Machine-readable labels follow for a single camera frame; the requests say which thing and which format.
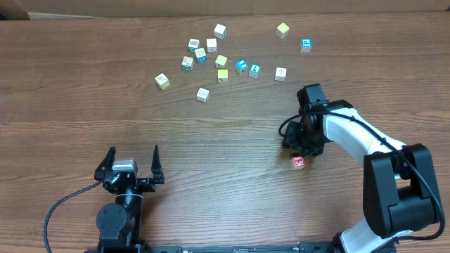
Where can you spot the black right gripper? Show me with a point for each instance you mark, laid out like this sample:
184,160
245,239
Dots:
303,146

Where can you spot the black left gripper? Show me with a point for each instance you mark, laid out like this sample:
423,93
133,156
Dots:
130,181

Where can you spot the red sided wood block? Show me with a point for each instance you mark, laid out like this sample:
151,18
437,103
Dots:
297,162

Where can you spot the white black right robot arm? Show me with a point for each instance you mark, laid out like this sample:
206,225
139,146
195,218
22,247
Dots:
400,193

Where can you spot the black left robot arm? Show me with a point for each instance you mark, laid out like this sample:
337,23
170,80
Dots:
119,223

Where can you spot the white wood block letter T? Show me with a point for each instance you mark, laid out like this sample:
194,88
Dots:
280,74

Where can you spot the green top wood block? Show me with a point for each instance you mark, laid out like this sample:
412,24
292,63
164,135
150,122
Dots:
254,71

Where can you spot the blue top block far right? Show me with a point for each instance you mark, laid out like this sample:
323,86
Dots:
306,45

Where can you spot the plain wood block yellow side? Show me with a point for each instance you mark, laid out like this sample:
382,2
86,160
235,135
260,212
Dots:
162,81

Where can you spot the blue top wood block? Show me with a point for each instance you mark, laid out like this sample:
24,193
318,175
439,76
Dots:
241,66

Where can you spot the wood block letter E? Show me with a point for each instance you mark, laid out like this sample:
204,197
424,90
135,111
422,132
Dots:
203,95

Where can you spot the yellow top block lower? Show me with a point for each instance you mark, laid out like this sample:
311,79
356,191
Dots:
222,75

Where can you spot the yellow top block far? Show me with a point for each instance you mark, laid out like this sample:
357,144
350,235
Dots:
282,30

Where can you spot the yellow top block upper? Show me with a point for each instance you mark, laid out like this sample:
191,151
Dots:
221,61

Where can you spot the wood block green R side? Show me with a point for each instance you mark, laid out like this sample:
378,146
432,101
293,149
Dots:
187,63

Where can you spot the plain white wood block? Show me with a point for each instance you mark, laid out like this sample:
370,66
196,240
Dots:
211,45

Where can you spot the wood block blue side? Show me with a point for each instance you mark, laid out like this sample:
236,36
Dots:
201,55

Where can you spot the white wood block far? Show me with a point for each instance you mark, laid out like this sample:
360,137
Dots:
220,31

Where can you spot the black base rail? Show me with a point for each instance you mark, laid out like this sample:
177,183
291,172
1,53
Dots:
242,248

